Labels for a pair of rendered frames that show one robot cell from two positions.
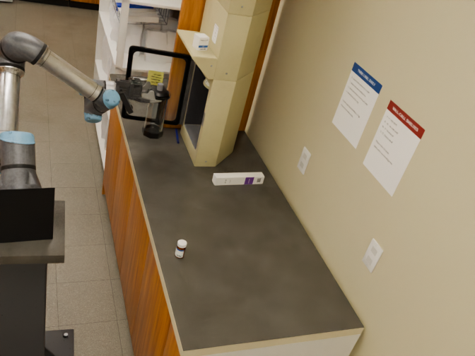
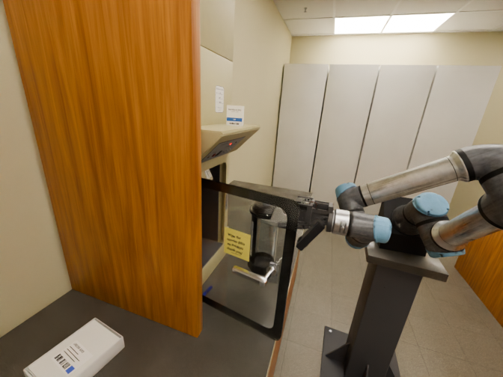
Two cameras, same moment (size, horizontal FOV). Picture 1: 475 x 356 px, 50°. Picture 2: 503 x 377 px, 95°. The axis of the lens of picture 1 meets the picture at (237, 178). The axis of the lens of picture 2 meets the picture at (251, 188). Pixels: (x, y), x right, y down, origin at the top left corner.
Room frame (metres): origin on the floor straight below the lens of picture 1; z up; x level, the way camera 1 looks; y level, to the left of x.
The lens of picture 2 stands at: (2.67, 0.90, 1.57)
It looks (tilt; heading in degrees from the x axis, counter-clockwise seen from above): 19 degrees down; 224
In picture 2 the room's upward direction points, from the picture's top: 4 degrees clockwise
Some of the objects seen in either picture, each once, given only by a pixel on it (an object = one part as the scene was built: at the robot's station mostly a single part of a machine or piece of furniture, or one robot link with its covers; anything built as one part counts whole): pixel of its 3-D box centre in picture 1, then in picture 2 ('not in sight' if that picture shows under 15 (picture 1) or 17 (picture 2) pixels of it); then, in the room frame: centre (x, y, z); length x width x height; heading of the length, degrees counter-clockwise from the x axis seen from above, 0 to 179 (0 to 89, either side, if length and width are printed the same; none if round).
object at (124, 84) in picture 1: (128, 89); (311, 215); (2.07, 0.59, 1.27); 0.12 x 0.08 x 0.09; 117
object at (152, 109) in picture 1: (155, 112); not in sight; (2.14, 0.46, 1.15); 0.11 x 0.11 x 0.21
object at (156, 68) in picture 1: (155, 87); (233, 258); (2.33, 0.52, 1.19); 0.30 x 0.01 x 0.40; 107
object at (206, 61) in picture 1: (194, 53); (227, 143); (2.22, 0.35, 1.46); 0.32 x 0.12 x 0.10; 27
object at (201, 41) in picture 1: (201, 42); (235, 115); (2.17, 0.32, 1.54); 0.05 x 0.05 x 0.06; 43
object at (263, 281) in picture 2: not in sight; (253, 271); (2.33, 0.60, 1.20); 0.10 x 0.05 x 0.03; 107
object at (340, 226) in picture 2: (109, 88); (339, 222); (2.04, 0.66, 1.26); 0.08 x 0.05 x 0.08; 27
